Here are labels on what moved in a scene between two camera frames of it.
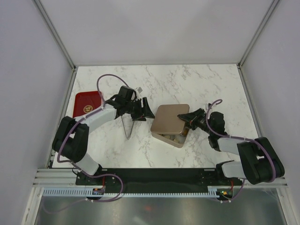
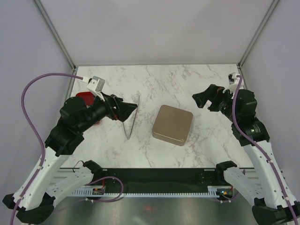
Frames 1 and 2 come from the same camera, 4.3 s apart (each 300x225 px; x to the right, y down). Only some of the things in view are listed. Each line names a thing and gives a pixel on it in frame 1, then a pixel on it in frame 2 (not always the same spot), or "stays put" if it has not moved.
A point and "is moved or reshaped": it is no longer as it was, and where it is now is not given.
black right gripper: (191, 118) to (201, 98)
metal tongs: (124, 128) stays put
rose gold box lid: (166, 119) is moved or reshaped
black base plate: (191, 178) stays put
